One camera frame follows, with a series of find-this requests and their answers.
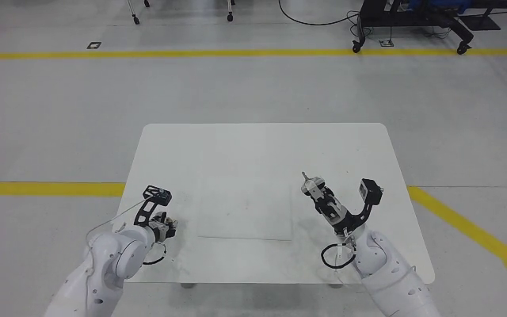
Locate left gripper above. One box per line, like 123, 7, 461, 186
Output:
148, 211, 177, 243

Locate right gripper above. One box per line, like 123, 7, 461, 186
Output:
300, 177, 359, 238

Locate black wheeled cart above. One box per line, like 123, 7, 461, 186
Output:
351, 0, 507, 55

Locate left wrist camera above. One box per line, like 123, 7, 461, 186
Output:
133, 185, 173, 228

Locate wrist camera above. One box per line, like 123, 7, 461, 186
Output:
343, 178, 384, 235
133, 185, 173, 228

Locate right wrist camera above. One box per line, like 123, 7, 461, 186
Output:
343, 178, 384, 235

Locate thin white cable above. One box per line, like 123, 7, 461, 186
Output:
84, 197, 148, 278

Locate long black floor cable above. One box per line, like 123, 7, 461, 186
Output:
277, 0, 360, 27

